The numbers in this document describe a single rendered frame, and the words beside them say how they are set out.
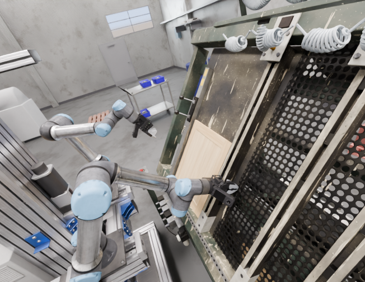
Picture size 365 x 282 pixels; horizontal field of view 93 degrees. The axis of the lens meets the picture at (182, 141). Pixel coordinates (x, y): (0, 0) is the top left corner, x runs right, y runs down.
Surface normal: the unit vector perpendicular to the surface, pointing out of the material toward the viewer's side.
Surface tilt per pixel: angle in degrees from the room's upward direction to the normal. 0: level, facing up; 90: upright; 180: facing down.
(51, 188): 90
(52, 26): 90
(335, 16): 56
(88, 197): 84
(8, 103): 80
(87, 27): 90
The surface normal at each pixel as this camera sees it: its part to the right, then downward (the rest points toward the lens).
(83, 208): 0.40, 0.32
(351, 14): -0.85, -0.12
